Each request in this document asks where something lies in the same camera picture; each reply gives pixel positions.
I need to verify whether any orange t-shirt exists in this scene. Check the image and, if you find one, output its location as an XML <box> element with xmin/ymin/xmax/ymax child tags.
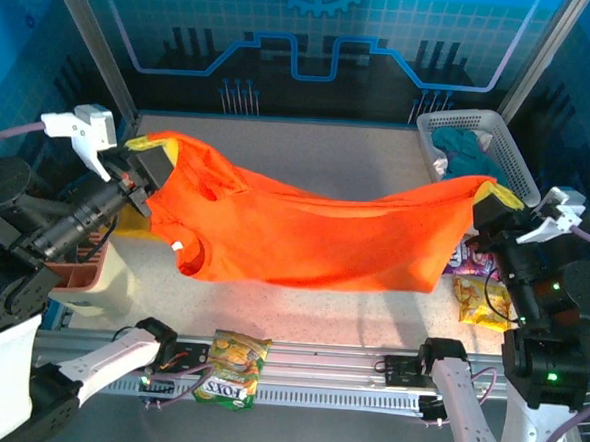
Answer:
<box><xmin>138</xmin><ymin>130</ymin><xmax>501</xmax><ymax>300</ymax></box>

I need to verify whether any teal t-shirt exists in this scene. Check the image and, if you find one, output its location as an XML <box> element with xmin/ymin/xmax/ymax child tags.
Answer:
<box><xmin>429</xmin><ymin>126</ymin><xmax>513</xmax><ymax>188</ymax></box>

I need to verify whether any white plastic mesh basket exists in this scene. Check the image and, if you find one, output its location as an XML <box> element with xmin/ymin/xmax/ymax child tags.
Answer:
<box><xmin>411</xmin><ymin>105</ymin><xmax>548</xmax><ymax>207</ymax></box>

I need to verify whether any purple snack bag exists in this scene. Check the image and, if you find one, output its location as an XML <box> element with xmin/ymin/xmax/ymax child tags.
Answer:
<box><xmin>444</xmin><ymin>237</ymin><xmax>504</xmax><ymax>283</ymax></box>

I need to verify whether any yellow t-shirt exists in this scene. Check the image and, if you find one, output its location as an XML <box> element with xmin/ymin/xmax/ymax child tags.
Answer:
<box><xmin>104</xmin><ymin>203</ymin><xmax>166</xmax><ymax>243</ymax></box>

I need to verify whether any yellow snack bag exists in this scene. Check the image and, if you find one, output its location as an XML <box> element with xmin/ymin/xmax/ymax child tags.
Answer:
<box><xmin>450</xmin><ymin>275</ymin><xmax>522</xmax><ymax>334</ymax></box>

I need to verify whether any brown and cream slotted holder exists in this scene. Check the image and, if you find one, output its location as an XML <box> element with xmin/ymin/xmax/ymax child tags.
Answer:
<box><xmin>42</xmin><ymin>225</ymin><xmax>140</xmax><ymax>322</ymax></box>

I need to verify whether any small black controller board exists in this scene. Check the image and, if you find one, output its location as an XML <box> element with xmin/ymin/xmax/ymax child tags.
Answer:
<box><xmin>416</xmin><ymin>393</ymin><xmax>452</xmax><ymax>428</ymax></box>
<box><xmin>135</xmin><ymin>371</ymin><xmax>177</xmax><ymax>408</ymax></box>

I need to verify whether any green FOX'S snack bag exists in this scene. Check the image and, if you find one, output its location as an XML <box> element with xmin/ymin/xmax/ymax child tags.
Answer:
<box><xmin>191</xmin><ymin>327</ymin><xmax>273</xmax><ymax>414</ymax></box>

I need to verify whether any aluminium frame post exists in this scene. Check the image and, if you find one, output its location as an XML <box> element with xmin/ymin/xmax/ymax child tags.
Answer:
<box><xmin>35</xmin><ymin>0</ymin><xmax>148</xmax><ymax>128</ymax></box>
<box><xmin>495</xmin><ymin>0</ymin><xmax>590</xmax><ymax>130</ymax></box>

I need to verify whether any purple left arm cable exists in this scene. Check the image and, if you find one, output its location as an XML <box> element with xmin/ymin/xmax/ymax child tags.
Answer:
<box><xmin>0</xmin><ymin>117</ymin><xmax>50</xmax><ymax>158</ymax></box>

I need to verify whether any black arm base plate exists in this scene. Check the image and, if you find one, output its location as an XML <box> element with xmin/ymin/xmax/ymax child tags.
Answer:
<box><xmin>381</xmin><ymin>354</ymin><xmax>426</xmax><ymax>390</ymax></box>
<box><xmin>165</xmin><ymin>339</ymin><xmax>214</xmax><ymax>373</ymax></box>

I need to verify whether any aluminium rail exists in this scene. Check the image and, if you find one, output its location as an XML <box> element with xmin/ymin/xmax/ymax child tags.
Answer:
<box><xmin>33</xmin><ymin>324</ymin><xmax>516</xmax><ymax>397</ymax></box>

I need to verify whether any white slotted cable duct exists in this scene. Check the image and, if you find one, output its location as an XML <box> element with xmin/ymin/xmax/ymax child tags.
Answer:
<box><xmin>101</xmin><ymin>372</ymin><xmax>447</xmax><ymax>418</ymax></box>

